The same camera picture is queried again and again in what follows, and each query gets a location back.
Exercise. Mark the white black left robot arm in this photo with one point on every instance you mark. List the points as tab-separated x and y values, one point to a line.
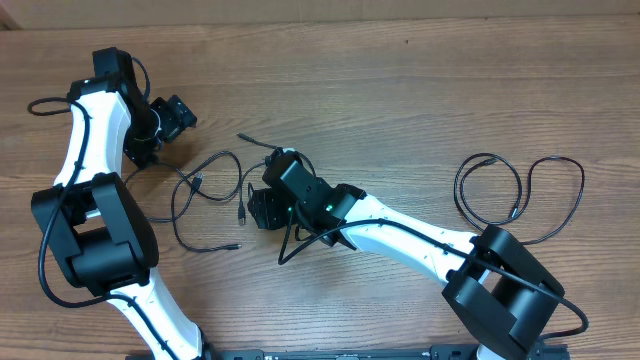
97	233

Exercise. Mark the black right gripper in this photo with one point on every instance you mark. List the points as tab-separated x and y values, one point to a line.
266	207

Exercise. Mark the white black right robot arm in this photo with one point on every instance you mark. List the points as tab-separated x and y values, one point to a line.
501	293

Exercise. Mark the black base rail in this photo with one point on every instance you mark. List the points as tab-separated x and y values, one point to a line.
435	352

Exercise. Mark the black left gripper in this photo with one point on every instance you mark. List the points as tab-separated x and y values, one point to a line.
177	117

